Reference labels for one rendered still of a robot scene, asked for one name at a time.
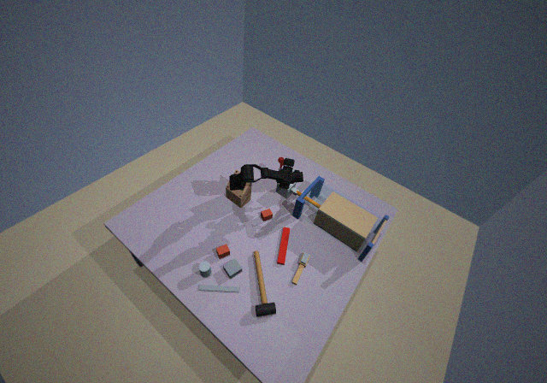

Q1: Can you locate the pale grey flat bar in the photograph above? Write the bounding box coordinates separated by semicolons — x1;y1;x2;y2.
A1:
198;285;240;292

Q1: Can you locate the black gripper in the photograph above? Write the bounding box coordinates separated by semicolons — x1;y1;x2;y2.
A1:
279;158;295;189

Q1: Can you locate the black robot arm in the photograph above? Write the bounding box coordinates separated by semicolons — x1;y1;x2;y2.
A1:
229;164;303;191

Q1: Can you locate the grey-blue short cylinder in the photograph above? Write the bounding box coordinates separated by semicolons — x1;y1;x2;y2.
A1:
199;262;211;278

